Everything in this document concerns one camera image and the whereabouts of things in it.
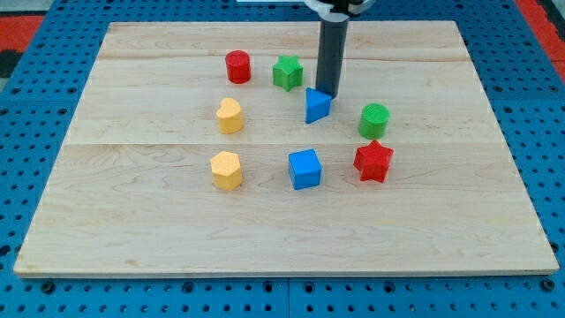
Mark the dark grey cylindrical pointer rod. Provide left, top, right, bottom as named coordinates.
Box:
left=315, top=19, right=348, bottom=99

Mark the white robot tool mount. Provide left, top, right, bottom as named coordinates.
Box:
left=304, top=0, right=376, bottom=21

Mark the green star block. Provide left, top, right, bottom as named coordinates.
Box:
left=272, top=55, right=304, bottom=92

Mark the red star block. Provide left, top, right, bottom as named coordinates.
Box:
left=353, top=140, right=395, bottom=183

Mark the blue triangle block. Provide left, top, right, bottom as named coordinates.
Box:
left=305, top=87, right=332, bottom=124

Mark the green cylinder block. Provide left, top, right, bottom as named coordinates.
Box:
left=358, top=103, right=390, bottom=140

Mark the red cylinder block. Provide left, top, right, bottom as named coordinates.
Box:
left=224, top=50, right=251, bottom=84

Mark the blue cube block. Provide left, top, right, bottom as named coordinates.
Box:
left=288, top=148, right=322, bottom=190

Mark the yellow heart block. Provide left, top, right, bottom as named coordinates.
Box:
left=215, top=97, right=244, bottom=134

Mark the yellow hexagon block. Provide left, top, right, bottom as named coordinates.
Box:
left=210, top=151, right=243, bottom=191

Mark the light wooden board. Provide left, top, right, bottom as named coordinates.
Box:
left=13, top=20, right=559, bottom=278

